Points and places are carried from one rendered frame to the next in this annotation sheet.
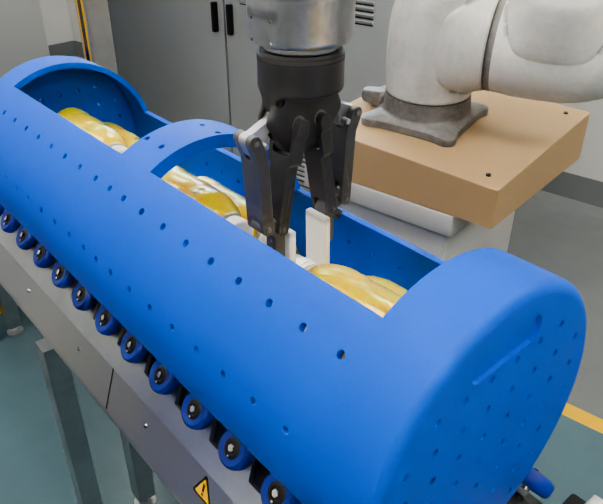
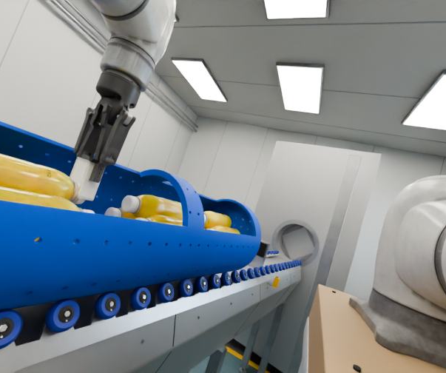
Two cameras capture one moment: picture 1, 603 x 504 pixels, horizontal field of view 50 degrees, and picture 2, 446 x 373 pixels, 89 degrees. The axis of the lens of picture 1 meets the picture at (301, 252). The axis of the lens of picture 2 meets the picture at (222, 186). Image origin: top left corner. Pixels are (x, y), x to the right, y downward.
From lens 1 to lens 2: 0.88 m
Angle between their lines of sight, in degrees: 78
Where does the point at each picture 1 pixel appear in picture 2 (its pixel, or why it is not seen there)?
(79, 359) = not seen: hidden behind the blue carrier
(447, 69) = (402, 259)
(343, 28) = (107, 57)
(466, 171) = (343, 350)
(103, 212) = (133, 186)
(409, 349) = not seen: outside the picture
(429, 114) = (387, 308)
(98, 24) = (328, 249)
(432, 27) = (396, 217)
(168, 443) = not seen: hidden behind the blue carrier
